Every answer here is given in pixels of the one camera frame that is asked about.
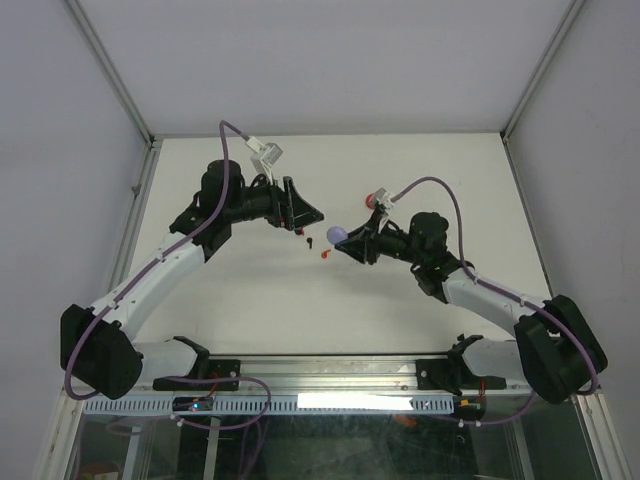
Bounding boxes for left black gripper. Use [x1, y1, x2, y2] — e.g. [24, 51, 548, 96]
[225, 171, 323, 231]

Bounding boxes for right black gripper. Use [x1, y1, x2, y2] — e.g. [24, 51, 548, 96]
[334, 210, 425, 266]

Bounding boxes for purple round charging case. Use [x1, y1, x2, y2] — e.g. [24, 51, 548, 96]
[326, 226, 348, 245]

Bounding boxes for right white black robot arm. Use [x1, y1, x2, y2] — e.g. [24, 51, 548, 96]
[327, 211, 608, 404]

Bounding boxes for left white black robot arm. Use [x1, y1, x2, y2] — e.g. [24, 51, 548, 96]
[60, 160, 324, 400]

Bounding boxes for small electronics board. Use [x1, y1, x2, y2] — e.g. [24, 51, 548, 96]
[172, 396, 215, 412]

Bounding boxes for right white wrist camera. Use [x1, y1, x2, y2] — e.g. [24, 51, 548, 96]
[371, 188, 395, 210]

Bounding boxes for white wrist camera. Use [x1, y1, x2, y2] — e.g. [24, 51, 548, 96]
[371, 188, 395, 210]
[245, 137, 283, 184]

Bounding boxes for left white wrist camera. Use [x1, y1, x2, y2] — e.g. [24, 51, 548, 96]
[245, 137, 283, 184]

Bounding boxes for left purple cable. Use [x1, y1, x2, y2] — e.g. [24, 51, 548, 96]
[63, 119, 251, 401]

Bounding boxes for purple cable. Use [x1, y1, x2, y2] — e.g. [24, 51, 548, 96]
[63, 119, 251, 401]
[392, 176, 601, 429]

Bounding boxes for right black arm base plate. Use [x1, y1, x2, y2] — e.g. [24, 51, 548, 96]
[415, 357, 507, 396]

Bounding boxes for aluminium mounting rail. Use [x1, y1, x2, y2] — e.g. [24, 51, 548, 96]
[59, 353, 536, 396]

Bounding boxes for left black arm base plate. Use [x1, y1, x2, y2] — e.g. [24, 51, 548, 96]
[152, 358, 242, 393]

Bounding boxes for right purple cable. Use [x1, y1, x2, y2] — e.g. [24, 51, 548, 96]
[392, 176, 601, 429]

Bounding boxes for white slotted cable duct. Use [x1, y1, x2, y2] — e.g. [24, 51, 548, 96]
[83, 393, 454, 416]

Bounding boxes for left aluminium frame post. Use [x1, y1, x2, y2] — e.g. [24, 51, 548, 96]
[61, 0, 155, 146]

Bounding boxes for aluminium frame post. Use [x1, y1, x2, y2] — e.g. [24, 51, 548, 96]
[61, 0, 155, 146]
[500, 0, 588, 145]

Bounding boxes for right aluminium frame post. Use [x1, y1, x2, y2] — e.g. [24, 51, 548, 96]
[500, 0, 588, 145]

